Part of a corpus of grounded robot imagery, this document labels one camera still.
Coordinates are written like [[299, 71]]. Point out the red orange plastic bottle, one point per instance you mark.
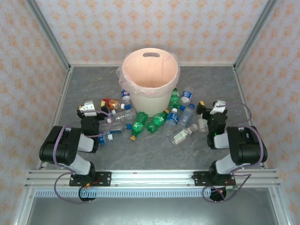
[[112, 102]]

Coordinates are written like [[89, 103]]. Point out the small white plastic bottle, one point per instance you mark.
[[201, 124]]

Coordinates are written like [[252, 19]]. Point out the clear blue-cap plastic bottle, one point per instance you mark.
[[186, 116]]

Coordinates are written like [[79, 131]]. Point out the blue-label water bottle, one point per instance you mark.
[[102, 140], [172, 118]]

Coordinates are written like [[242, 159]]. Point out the small Pepsi plastic bottle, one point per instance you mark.
[[125, 93], [187, 95]]

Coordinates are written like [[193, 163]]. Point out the large clear plastic bottle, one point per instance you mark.
[[124, 115]]

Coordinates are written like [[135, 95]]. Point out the long clear blue-cap bottle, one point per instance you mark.
[[114, 128]]

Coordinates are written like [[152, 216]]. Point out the green Sprite plastic bottle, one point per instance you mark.
[[138, 125], [175, 99], [157, 120]]

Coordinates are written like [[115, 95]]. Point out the green-label clear grey-cap bottle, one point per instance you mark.
[[180, 137]]

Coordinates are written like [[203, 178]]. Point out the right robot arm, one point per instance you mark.
[[246, 145]]

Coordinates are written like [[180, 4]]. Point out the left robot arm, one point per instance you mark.
[[58, 145]]

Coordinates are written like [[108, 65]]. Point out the cream plastic bin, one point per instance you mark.
[[150, 105]]

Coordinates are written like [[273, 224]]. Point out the small green circuit board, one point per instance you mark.
[[232, 187]]

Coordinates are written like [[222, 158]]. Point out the grey metal panel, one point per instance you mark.
[[152, 211]]

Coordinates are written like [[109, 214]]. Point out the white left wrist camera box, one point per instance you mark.
[[90, 109]]

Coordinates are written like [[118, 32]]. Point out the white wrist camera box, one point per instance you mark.
[[90, 109], [220, 106]]

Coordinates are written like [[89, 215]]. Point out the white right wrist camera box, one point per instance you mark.
[[220, 106]]

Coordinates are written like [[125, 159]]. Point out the aluminium table end rail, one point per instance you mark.
[[206, 65]]

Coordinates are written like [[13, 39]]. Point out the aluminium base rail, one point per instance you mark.
[[152, 178]]

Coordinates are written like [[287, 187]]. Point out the aluminium frame post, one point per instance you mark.
[[255, 30], [47, 30], [280, 206], [23, 211]]

